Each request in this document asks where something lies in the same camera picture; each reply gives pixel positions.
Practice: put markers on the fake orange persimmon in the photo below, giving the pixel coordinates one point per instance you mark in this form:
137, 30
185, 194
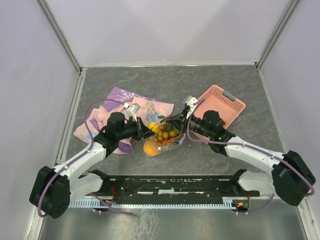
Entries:
151, 148

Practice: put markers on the fake yellow lemon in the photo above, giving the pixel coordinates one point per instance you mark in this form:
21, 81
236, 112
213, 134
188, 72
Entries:
153, 126

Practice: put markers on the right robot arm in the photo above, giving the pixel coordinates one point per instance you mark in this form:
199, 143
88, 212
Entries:
284, 174

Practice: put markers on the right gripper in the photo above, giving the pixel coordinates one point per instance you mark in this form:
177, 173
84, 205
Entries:
179, 120

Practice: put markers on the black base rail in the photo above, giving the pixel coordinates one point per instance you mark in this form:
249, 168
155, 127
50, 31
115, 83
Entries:
116, 187

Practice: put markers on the pink plastic basket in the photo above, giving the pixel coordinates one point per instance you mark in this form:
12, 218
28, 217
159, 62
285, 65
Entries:
217, 99

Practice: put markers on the pink purple printed cloth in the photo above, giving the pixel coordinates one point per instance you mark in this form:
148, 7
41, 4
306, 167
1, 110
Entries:
113, 107

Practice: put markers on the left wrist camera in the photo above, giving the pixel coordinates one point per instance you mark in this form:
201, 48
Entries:
131, 110

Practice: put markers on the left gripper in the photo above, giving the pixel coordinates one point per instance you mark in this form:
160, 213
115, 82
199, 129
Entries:
142, 131

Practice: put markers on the clear zip top bag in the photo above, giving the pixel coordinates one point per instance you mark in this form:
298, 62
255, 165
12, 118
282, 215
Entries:
172, 144

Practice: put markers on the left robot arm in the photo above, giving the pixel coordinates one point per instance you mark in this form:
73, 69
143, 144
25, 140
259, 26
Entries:
55, 188

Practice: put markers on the fake brown longan bunch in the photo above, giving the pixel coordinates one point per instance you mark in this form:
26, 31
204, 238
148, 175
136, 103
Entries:
166, 132

